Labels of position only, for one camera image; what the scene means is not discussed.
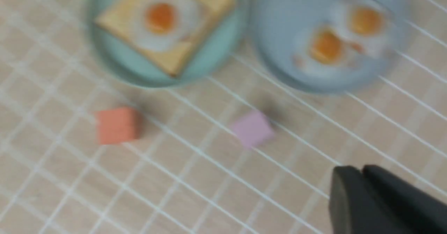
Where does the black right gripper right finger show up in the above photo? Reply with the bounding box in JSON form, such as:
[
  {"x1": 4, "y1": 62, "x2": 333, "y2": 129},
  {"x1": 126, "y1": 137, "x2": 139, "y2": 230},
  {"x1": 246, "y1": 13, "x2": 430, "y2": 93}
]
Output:
[{"x1": 362, "y1": 164, "x2": 447, "y2": 234}]

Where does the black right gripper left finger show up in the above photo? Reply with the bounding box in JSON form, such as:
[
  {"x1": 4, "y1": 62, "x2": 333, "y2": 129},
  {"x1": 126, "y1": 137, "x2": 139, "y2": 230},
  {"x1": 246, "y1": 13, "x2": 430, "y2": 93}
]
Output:
[{"x1": 328, "y1": 166, "x2": 415, "y2": 234}]

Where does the fried egg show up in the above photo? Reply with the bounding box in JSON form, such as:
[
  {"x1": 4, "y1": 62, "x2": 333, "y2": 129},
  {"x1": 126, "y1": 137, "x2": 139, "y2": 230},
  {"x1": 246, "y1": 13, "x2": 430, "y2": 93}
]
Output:
[
  {"x1": 329, "y1": 0, "x2": 392, "y2": 59},
  {"x1": 292, "y1": 24, "x2": 357, "y2": 78},
  {"x1": 131, "y1": 0, "x2": 206, "y2": 52}
]

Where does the toast slice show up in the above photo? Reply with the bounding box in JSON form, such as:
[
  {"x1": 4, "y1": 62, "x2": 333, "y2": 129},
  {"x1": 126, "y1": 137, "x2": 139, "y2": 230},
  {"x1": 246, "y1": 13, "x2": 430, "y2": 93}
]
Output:
[{"x1": 95, "y1": 0, "x2": 236, "y2": 77}]

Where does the pink foam cube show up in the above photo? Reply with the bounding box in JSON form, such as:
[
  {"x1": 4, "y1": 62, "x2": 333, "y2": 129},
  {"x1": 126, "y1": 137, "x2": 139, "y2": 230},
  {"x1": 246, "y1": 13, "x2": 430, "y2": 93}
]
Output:
[{"x1": 231, "y1": 110, "x2": 274, "y2": 149}]

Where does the checked peach tablecloth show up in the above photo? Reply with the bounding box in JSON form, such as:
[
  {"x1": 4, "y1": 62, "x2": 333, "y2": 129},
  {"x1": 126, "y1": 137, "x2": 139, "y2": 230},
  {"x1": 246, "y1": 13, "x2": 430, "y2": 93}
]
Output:
[{"x1": 1, "y1": 0, "x2": 447, "y2": 234}]

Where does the grey-blue right plate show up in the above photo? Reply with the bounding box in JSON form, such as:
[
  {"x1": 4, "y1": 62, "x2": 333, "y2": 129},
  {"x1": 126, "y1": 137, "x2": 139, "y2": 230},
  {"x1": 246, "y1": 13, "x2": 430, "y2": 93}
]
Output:
[{"x1": 251, "y1": 0, "x2": 409, "y2": 94}]

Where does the orange-red foam cube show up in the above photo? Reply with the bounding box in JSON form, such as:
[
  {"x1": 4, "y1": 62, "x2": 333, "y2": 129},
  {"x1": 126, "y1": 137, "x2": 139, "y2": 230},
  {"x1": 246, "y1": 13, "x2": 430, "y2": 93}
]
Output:
[{"x1": 96, "y1": 107, "x2": 141, "y2": 145}]

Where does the green centre plate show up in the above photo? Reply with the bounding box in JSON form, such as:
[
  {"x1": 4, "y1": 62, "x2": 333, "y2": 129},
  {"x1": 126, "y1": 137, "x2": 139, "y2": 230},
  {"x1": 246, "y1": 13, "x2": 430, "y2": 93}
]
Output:
[{"x1": 85, "y1": 0, "x2": 249, "y2": 89}]

